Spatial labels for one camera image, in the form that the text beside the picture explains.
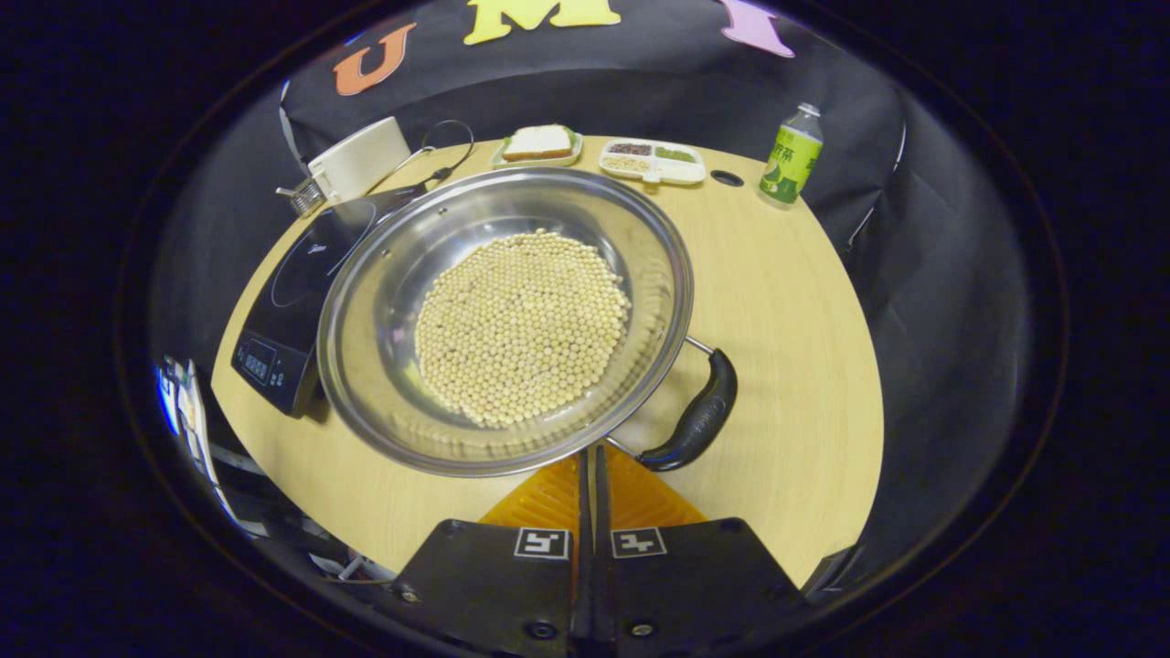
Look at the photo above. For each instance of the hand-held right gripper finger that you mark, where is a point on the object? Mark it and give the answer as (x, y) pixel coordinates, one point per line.
(603, 585)
(582, 585)

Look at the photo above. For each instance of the stainless steel pot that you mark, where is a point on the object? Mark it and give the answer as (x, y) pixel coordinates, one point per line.
(402, 265)

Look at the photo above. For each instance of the black induction cooktop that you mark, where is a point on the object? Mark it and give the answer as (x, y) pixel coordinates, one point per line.
(292, 311)

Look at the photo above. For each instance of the heap of soybeans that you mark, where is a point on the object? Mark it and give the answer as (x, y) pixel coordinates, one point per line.
(521, 329)

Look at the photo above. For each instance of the white rectangular plate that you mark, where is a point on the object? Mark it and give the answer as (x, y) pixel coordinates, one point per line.
(539, 163)

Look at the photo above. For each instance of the white divided dish with beans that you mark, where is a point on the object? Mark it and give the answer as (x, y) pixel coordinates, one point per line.
(651, 163)

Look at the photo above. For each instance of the black table grommet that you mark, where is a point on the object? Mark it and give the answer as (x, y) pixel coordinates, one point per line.
(727, 178)

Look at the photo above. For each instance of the sandwich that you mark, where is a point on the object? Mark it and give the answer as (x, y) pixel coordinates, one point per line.
(537, 142)

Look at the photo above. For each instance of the green drink bottle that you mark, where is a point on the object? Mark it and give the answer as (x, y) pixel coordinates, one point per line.
(791, 160)

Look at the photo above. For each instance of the white toaster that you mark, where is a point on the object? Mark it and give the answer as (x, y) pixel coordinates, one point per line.
(361, 160)

